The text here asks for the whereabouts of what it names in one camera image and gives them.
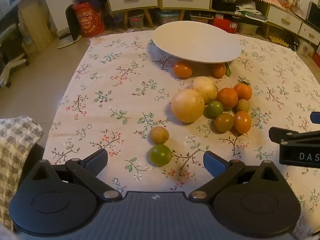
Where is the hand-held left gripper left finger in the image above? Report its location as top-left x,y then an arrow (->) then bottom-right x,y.
32,149 -> 122,202

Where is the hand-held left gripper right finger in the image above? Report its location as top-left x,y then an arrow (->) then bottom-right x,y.
189,151 -> 288,202

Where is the olive green tomato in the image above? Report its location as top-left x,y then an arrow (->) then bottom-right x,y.
214,113 -> 235,133

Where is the orange tomato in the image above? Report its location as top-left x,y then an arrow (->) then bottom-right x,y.
173,61 -> 193,78
234,110 -> 252,134
212,63 -> 227,79

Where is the orange mandarin with leaf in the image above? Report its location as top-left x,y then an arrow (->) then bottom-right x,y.
233,78 -> 252,101

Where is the large yellow grapefruit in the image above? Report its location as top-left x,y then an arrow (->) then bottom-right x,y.
171,88 -> 205,123

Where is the pale yellow streaked pear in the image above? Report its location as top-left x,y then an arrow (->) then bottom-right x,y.
192,76 -> 219,104

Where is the white ribbed plate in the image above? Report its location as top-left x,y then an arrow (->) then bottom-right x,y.
152,21 -> 242,65

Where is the floral tablecloth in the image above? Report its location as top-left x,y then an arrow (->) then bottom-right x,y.
42,29 -> 320,233

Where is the printed cardboard box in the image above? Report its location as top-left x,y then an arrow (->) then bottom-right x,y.
297,41 -> 316,57

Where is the grey checked cloth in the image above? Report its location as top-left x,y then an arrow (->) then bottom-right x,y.
0,116 -> 44,230

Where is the low wooden cabinet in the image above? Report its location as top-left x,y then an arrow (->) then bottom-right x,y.
211,0 -> 320,46

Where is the pile of folded cloths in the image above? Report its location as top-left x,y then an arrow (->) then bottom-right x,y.
236,1 -> 268,22

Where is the red box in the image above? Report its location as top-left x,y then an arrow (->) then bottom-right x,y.
212,17 -> 238,34

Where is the white office chair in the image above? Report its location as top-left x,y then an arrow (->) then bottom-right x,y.
0,5 -> 30,88

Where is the red printed bag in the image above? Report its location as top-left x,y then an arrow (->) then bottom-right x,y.
72,2 -> 105,38

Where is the black panel with white base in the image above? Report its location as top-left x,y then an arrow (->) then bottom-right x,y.
57,5 -> 82,49

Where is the small clear storage box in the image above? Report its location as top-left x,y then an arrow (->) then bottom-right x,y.
128,13 -> 145,28

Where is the wooden desk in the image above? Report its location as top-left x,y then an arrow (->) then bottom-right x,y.
0,0 -> 54,54

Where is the clear box with black lid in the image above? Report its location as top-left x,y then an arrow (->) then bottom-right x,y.
190,11 -> 213,23

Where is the blue lidded storage box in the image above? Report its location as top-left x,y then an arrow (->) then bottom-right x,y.
152,10 -> 181,26

